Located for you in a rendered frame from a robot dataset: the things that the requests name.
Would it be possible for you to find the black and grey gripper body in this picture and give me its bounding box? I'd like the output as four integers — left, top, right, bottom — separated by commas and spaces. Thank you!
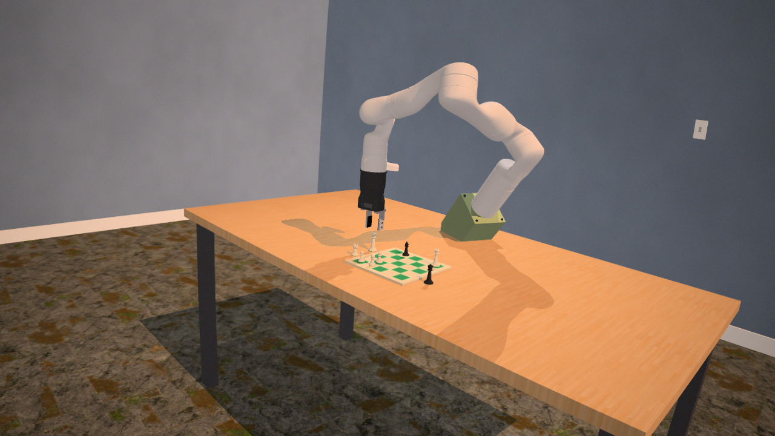
358, 153, 399, 212

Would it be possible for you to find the green and cream chessboard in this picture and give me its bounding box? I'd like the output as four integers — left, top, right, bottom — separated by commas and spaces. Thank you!
345, 248, 452, 286

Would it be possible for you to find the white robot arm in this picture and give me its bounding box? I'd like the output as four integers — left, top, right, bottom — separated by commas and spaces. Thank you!
359, 62, 544, 219

